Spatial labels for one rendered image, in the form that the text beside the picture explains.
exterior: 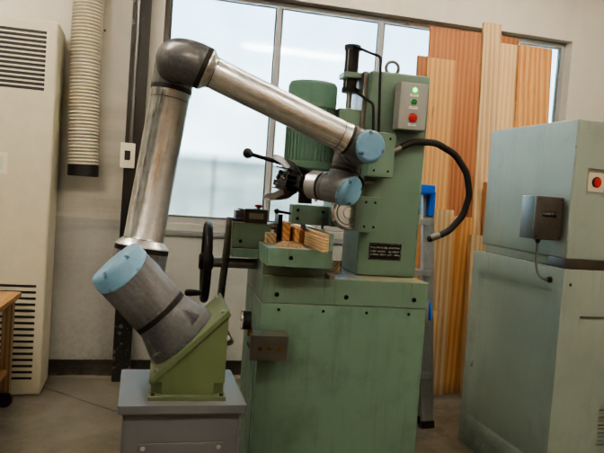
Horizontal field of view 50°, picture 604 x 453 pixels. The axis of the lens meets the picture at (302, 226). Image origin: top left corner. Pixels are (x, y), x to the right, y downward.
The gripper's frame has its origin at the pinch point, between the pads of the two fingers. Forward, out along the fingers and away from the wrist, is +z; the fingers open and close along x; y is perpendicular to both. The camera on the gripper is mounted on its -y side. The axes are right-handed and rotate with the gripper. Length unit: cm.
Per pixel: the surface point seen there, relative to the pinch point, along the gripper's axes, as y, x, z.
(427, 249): -122, 15, 0
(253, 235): -3.5, 20.6, 4.5
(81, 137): -17, -3, 145
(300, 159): -11.0, -8.5, -2.7
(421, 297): -39, 29, -45
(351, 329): -22, 44, -31
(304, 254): 0.5, 22.2, -22.2
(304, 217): -18.3, 10.9, -4.0
